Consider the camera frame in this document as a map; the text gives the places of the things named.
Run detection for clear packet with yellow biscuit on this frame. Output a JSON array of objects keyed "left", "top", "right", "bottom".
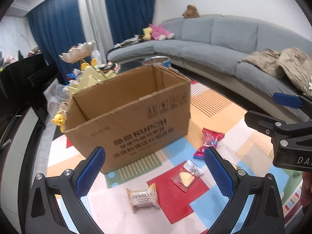
[{"left": 170, "top": 160, "right": 205, "bottom": 192}]

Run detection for colourful patchwork rug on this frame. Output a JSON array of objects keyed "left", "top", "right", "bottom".
[{"left": 46, "top": 78, "right": 308, "bottom": 234}]

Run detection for two-tier shell snack stand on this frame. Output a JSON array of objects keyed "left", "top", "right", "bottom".
[{"left": 60, "top": 41, "right": 121, "bottom": 80}]

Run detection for pile of assorted snack packets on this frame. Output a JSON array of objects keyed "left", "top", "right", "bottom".
[{"left": 65, "top": 62, "right": 121, "bottom": 81}]

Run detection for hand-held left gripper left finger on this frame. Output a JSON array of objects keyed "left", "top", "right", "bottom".
[{"left": 24, "top": 146, "right": 106, "bottom": 234}]

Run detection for crumpled clothes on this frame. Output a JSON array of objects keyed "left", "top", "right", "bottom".
[{"left": 114, "top": 35, "right": 145, "bottom": 48}]

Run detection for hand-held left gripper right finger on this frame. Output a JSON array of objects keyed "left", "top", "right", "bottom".
[{"left": 203, "top": 147, "right": 285, "bottom": 234}]

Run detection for brown cardboard box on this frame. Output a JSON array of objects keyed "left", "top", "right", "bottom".
[{"left": 64, "top": 65, "right": 191, "bottom": 175}]

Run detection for white sheer curtain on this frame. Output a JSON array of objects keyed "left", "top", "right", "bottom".
[{"left": 76, "top": 0, "right": 115, "bottom": 62}]

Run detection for blue curtains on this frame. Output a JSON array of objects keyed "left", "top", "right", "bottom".
[{"left": 26, "top": 0, "right": 157, "bottom": 84}]

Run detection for gold plastic moulded tray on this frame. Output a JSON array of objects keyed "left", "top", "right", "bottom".
[{"left": 66, "top": 66, "right": 118, "bottom": 98}]

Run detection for grey corner sofa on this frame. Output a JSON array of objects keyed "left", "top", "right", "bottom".
[{"left": 107, "top": 14, "right": 312, "bottom": 123}]

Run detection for red snack packet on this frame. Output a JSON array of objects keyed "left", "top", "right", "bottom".
[{"left": 193, "top": 127, "right": 225, "bottom": 160}]

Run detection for yellow bear toy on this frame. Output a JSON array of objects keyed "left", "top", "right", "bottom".
[{"left": 51, "top": 112, "right": 67, "bottom": 133}]

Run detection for grey television cabinet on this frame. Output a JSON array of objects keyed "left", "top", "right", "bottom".
[{"left": 0, "top": 102, "right": 48, "bottom": 215}]

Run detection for white pastry packet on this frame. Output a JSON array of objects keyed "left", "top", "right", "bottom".
[{"left": 126, "top": 183, "right": 160, "bottom": 213}]

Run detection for clear round snack jar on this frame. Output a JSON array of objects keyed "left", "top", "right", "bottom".
[{"left": 141, "top": 56, "right": 171, "bottom": 69}]

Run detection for pink plush toy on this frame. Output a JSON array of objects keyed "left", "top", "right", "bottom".
[{"left": 148, "top": 24, "right": 175, "bottom": 41}]

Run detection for beige jacket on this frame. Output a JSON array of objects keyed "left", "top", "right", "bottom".
[{"left": 240, "top": 48, "right": 312, "bottom": 96}]

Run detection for clear plastic bag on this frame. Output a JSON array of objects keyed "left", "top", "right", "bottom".
[{"left": 43, "top": 81, "right": 72, "bottom": 115}]

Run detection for person's right hand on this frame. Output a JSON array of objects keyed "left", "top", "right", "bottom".
[{"left": 301, "top": 171, "right": 312, "bottom": 209}]

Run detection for black marble coffee table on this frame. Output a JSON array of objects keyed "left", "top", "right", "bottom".
[{"left": 119, "top": 56, "right": 149, "bottom": 76}]

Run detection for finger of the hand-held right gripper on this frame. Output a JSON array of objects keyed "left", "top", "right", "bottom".
[
  {"left": 244, "top": 111, "right": 312, "bottom": 148},
  {"left": 272, "top": 93, "right": 312, "bottom": 121}
]

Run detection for brown plush bear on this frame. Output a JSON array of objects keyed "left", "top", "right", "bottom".
[{"left": 183, "top": 4, "right": 201, "bottom": 19}]

